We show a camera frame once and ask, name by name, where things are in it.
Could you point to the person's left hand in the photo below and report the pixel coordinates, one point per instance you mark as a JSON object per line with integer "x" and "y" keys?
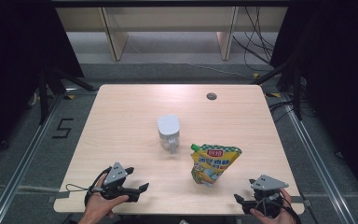
{"x": 101, "y": 206}

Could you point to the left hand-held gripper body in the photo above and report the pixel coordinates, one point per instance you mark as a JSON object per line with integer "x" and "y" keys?
{"x": 115, "y": 174}

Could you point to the black metal stand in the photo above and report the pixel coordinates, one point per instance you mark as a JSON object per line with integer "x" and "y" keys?
{"x": 43, "y": 99}
{"x": 297, "y": 93}

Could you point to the black curtain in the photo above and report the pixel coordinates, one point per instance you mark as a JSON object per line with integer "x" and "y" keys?
{"x": 338, "y": 77}
{"x": 12, "y": 62}

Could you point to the grey table corner bracket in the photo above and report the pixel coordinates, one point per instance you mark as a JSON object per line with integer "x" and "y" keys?
{"x": 60, "y": 195}
{"x": 306, "y": 202}

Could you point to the yellow-green snack pouch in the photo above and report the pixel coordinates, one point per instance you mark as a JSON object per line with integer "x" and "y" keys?
{"x": 213, "y": 165}

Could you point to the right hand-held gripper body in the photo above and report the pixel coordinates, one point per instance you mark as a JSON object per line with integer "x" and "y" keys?
{"x": 267, "y": 184}

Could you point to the aluminium floor rail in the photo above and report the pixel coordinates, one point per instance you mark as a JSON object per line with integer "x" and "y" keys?
{"x": 320, "y": 165}
{"x": 21, "y": 166}

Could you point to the clear jar with grey lid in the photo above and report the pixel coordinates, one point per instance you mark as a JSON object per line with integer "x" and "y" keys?
{"x": 168, "y": 124}

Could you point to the grey table grommet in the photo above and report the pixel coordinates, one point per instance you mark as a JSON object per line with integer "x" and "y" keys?
{"x": 211, "y": 96}

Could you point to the person's right hand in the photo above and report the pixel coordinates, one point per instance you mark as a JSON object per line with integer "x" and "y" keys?
{"x": 275, "y": 219}

